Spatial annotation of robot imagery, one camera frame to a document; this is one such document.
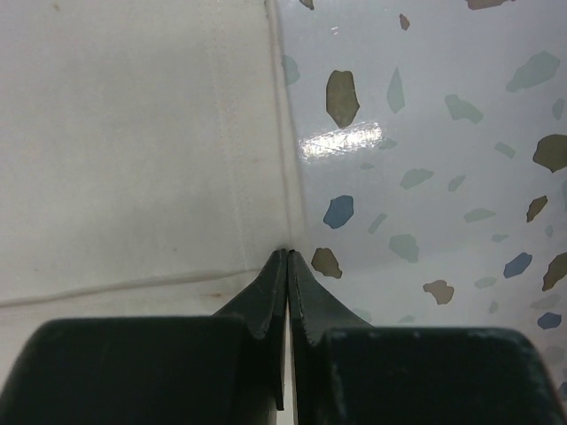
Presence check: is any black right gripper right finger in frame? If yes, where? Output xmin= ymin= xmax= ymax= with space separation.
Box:
xmin=287 ymin=251 xmax=566 ymax=424

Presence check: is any cream white t shirt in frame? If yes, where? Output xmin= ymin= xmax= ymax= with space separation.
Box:
xmin=1 ymin=1 xmax=306 ymax=374

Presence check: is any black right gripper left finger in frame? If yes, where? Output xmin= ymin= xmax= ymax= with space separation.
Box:
xmin=1 ymin=250 xmax=288 ymax=424

